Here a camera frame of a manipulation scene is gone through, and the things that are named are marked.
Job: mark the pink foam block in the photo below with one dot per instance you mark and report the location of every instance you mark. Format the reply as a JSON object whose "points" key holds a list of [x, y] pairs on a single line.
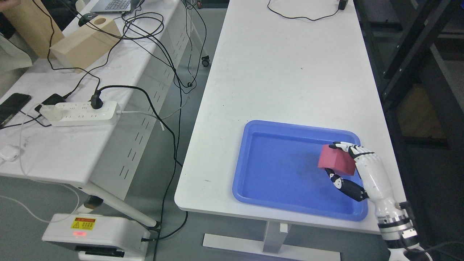
{"points": [[337, 160]]}

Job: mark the laptop computer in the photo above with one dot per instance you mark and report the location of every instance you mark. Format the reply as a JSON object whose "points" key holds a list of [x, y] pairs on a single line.
{"points": [[115, 6]]}

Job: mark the wooden box with hole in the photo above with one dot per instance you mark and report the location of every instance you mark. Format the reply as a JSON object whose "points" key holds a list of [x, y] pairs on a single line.
{"points": [[83, 47]]}

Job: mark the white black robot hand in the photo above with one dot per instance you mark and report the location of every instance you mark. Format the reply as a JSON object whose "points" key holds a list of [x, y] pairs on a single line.
{"points": [[377, 186]]}

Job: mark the white table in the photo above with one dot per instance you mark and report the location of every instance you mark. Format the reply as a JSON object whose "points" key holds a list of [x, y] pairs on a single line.
{"points": [[290, 61]]}

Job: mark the blue plastic tray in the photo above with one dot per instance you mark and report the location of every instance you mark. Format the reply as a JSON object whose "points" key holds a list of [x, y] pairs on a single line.
{"points": [[277, 167]]}

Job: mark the black metal shelf left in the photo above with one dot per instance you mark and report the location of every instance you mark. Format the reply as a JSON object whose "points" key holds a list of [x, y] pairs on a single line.
{"points": [[416, 52]]}

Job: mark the white floor device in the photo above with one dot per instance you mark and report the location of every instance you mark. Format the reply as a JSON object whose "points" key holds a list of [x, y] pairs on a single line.
{"points": [[98, 237]]}

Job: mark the black smartphone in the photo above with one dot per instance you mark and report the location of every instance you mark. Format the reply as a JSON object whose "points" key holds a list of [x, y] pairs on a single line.
{"points": [[11, 106]]}

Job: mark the white power strip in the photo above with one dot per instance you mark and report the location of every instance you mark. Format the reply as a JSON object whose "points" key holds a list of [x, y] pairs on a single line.
{"points": [[80, 114]]}

